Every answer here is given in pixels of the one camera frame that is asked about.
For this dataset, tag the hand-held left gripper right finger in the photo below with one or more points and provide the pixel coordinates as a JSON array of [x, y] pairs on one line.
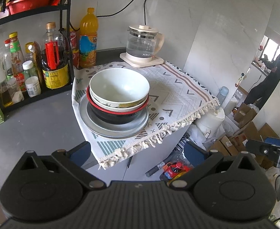
[[194, 153]]

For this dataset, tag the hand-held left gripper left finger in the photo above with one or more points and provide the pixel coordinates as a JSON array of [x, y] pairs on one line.
[[81, 152]]

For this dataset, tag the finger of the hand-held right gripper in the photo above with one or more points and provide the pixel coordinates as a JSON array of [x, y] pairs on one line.
[[279, 143], [260, 149]]

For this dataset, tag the large white flower-print plate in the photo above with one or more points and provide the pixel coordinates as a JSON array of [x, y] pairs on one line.
[[82, 114]]

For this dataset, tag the red and black bowl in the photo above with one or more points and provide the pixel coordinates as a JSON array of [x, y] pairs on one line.
[[116, 118]]

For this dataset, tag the white bowl with leaf print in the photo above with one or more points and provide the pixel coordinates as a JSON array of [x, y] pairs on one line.
[[116, 105]]

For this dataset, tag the plain white bowl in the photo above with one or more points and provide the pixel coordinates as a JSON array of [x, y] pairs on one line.
[[118, 85]]

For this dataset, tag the cardboard box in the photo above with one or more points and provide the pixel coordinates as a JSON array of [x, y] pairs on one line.
[[243, 112], [261, 131], [228, 144]]

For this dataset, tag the cola bottle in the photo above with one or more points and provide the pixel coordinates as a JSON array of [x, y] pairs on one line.
[[175, 169]]

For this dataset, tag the white rice cooker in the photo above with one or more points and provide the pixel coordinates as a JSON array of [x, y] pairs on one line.
[[209, 121]]

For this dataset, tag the black marker pen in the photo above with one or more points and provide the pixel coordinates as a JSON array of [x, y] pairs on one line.
[[156, 169]]

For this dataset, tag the patterned fringed table cloth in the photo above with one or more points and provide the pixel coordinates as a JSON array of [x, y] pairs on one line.
[[178, 93]]

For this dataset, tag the light blue bottle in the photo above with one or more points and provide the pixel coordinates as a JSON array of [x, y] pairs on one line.
[[223, 95]]

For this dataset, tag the large soy sauce bottle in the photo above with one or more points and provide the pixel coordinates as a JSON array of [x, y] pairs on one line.
[[55, 74]]

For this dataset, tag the small glass spice jar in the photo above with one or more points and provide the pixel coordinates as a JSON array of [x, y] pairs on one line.
[[15, 93]]

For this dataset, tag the red soda can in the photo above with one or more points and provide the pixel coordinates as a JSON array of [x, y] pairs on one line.
[[73, 39], [76, 58]]

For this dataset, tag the cream kettle base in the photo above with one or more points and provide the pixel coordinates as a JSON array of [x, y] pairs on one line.
[[142, 62]]

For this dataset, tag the brown bottle with white cap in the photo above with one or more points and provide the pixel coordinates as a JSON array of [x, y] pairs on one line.
[[34, 57]]

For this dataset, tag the orange juice bottle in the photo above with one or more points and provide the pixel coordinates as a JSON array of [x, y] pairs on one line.
[[88, 43]]

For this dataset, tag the red-cap clear bottle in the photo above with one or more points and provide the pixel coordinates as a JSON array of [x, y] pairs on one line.
[[7, 54]]

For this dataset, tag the glass electric kettle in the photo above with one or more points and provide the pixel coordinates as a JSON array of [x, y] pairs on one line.
[[141, 43]]

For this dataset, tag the black metal rack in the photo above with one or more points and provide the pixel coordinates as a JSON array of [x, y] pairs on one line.
[[67, 28]]

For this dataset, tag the red plastic basin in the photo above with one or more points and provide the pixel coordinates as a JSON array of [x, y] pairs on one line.
[[28, 3]]

